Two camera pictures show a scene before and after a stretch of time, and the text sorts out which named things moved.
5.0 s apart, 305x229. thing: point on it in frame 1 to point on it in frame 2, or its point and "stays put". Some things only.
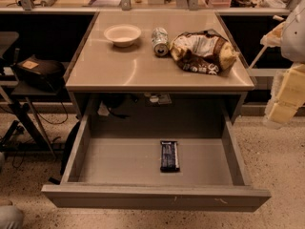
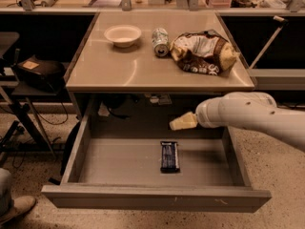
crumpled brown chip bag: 204,51 stays put
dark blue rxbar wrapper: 169,156 stays put
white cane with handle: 280,18 stays put
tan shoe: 10,217 to 22,205
